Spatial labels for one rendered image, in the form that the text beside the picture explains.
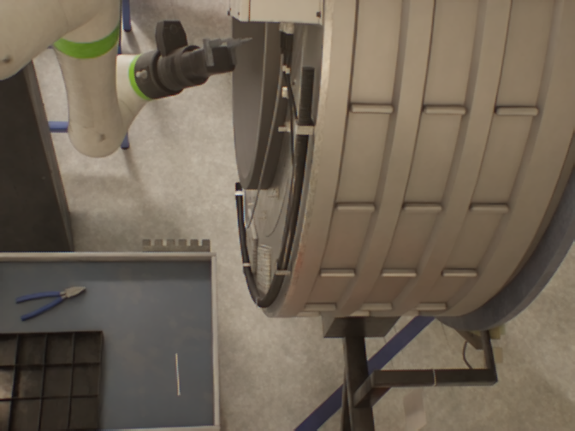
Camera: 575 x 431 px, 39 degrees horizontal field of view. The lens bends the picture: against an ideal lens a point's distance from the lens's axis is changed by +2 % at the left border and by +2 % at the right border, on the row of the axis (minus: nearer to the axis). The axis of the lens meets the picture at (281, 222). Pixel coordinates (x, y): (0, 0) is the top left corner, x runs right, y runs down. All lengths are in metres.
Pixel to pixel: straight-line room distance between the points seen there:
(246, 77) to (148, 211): 0.83
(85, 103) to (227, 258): 1.42
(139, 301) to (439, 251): 0.87
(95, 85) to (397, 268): 0.63
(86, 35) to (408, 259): 0.67
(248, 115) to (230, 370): 0.91
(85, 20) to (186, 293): 0.96
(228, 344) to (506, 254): 1.40
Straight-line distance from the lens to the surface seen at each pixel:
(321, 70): 1.21
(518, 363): 2.93
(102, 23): 1.30
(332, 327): 1.99
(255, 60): 2.26
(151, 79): 1.57
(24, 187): 2.23
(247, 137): 2.12
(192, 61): 1.50
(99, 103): 1.49
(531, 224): 1.45
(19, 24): 1.20
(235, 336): 2.72
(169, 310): 2.04
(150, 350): 2.01
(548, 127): 1.35
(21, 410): 1.99
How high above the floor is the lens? 2.58
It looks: 63 degrees down
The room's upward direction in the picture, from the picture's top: 17 degrees clockwise
